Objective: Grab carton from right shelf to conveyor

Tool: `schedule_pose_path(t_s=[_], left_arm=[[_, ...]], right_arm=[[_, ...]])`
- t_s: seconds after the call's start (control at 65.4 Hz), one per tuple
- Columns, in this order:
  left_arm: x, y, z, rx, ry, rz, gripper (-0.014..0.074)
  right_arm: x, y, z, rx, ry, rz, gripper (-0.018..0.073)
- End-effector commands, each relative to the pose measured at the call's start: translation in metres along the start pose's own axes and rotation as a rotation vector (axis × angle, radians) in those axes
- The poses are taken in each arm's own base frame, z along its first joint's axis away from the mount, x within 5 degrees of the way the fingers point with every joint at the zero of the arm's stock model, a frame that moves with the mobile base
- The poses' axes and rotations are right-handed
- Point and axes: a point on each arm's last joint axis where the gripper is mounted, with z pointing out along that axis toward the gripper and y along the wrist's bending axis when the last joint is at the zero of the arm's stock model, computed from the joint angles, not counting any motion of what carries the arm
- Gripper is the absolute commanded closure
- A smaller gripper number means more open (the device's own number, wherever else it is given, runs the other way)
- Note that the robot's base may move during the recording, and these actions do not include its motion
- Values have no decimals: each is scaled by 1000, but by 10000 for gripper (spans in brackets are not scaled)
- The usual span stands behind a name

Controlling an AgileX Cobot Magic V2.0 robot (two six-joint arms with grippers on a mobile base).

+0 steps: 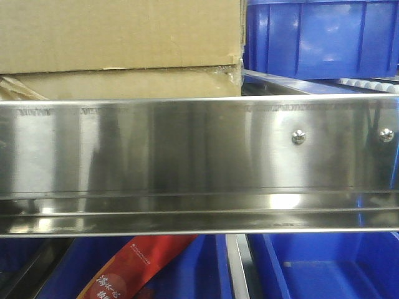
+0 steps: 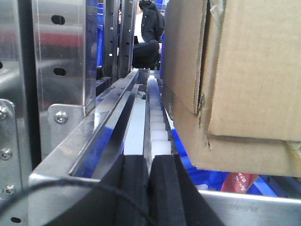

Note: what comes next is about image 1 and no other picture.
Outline brown cardboard carton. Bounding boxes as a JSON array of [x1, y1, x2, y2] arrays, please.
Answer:
[[1, 1, 245, 101]]

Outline red printed package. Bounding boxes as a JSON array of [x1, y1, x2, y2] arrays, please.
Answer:
[[77, 235, 197, 298]]

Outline blue bin upper right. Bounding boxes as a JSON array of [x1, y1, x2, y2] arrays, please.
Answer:
[[244, 1, 398, 80]]

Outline blue bin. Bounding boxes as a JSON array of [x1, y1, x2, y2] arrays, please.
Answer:
[[248, 232, 398, 298], [1, 235, 233, 298], [244, 1, 398, 80]]

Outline blue bin lower right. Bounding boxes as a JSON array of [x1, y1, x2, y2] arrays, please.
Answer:
[[248, 232, 398, 298]]

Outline white roller track right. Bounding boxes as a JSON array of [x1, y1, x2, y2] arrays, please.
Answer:
[[337, 76, 398, 94]]

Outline blue bin lower left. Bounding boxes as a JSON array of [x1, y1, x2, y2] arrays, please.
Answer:
[[1, 235, 233, 298]]

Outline left silver rail screw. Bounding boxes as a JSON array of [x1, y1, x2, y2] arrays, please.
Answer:
[[291, 130, 307, 145]]

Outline silver rail screw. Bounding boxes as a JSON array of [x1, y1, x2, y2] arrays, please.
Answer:
[[291, 130, 307, 145], [379, 128, 395, 143]]

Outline stainless steel shelf rail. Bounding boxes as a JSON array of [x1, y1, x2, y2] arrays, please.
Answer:
[[1, 94, 398, 237]]

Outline right silver rail screw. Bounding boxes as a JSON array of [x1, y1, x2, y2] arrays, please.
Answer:
[[379, 128, 395, 143]]

